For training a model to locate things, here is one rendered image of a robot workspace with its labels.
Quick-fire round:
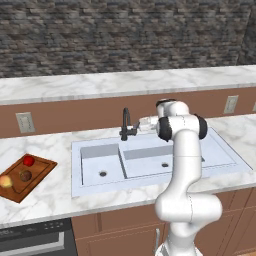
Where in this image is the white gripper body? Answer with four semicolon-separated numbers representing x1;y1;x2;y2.
138;115;153;132

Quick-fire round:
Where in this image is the black sink faucet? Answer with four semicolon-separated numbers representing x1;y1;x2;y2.
119;107;141;142

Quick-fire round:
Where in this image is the white double sink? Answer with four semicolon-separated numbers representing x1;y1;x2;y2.
70;127;254;199

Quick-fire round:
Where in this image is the brown wooden cutting board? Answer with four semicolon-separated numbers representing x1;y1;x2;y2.
0;152;59;204

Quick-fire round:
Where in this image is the red apple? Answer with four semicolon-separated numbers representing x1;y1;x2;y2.
22;155;36;168

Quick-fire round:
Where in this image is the brown pear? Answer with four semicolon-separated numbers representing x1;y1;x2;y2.
18;169;33;183

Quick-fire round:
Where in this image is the yellow mango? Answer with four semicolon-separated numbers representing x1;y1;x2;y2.
0;174;14;190

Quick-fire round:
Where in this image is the brown drawer front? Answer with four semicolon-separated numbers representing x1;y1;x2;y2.
98;204;162;233

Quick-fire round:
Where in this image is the brown cupboard door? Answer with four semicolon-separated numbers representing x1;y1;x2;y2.
73;223;167;256
195;187;256;256

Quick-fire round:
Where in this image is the black dishwasher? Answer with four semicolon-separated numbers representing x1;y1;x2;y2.
0;217;79;256

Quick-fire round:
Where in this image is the silver cupboard handle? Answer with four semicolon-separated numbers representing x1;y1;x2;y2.
154;227;162;253

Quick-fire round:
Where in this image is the silver dishwasher handle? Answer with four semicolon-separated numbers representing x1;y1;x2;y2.
0;231;66;254

